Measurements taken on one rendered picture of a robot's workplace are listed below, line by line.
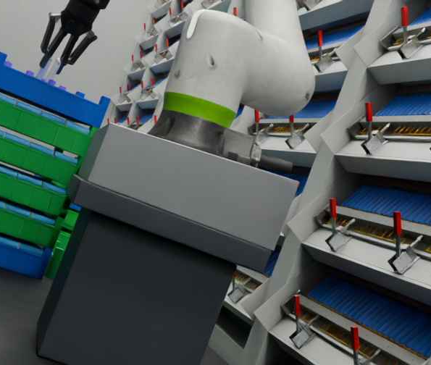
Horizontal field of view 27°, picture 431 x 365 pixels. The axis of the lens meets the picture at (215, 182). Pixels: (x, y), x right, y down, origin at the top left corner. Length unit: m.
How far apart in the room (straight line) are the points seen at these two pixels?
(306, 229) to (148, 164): 0.54
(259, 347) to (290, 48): 0.61
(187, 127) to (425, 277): 0.45
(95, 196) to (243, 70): 0.35
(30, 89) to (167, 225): 0.89
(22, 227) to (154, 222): 0.89
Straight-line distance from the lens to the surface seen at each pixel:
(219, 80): 1.51
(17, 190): 2.23
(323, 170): 1.87
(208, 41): 1.52
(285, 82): 1.61
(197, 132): 1.50
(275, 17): 1.70
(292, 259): 1.85
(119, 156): 1.39
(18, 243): 2.28
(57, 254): 2.37
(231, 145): 1.53
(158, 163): 1.40
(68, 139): 2.25
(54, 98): 2.23
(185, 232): 1.40
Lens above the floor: 0.30
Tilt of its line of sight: 2 degrees up
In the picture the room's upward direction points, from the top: 21 degrees clockwise
